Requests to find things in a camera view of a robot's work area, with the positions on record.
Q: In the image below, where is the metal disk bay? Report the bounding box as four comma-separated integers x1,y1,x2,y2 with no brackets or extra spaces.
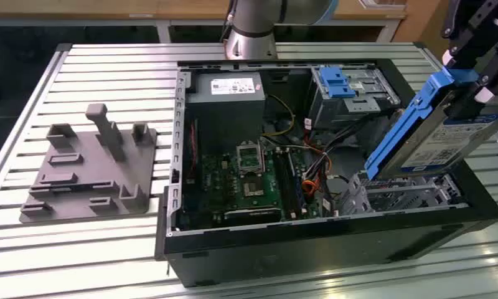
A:
338,171,470,216

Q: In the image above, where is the wooden desk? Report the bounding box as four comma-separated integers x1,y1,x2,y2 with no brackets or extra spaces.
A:
0,0,410,43

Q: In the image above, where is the black PC case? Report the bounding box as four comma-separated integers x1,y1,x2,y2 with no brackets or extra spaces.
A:
154,57,498,289

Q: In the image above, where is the black cable bundle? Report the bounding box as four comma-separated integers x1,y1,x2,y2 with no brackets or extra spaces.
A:
305,123,382,156

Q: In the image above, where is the grey power supply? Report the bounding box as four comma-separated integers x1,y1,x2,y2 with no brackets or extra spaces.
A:
185,72,267,138

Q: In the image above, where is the metal socket cover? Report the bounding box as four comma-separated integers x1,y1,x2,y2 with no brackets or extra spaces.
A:
234,140,263,176

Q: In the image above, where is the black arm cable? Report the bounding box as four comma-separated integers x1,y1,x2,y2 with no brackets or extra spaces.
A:
219,0,239,43

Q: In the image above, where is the blue drive cage latch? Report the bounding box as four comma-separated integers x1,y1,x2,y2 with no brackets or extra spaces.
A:
319,67,355,99

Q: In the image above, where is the green motherboard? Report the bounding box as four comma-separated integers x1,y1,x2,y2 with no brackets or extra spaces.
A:
182,136,329,222

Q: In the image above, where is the grey parts rack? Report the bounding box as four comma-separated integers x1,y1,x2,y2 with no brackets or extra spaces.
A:
18,103,159,224

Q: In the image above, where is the hard disk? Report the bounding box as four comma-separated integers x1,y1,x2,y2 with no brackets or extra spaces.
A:
363,69,498,182

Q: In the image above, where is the black RAM slot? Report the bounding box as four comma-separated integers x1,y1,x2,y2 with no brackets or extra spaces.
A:
271,147,294,219
285,147,305,219

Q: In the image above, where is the CPU socket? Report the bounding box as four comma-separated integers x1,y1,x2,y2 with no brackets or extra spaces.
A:
241,176,274,202

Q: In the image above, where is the orange wire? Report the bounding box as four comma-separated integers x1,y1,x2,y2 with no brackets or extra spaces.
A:
301,178,317,201

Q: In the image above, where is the metal optical drive cage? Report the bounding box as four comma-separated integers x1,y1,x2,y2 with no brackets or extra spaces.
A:
307,65,402,132

